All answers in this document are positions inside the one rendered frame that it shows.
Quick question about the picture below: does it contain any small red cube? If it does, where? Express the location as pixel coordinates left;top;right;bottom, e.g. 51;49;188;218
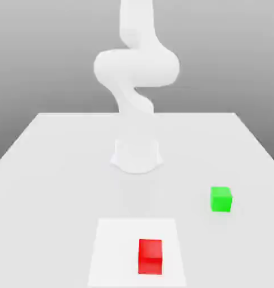
138;238;163;276

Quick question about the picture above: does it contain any small green cube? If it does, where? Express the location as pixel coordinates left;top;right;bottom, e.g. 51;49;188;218
210;186;233;213

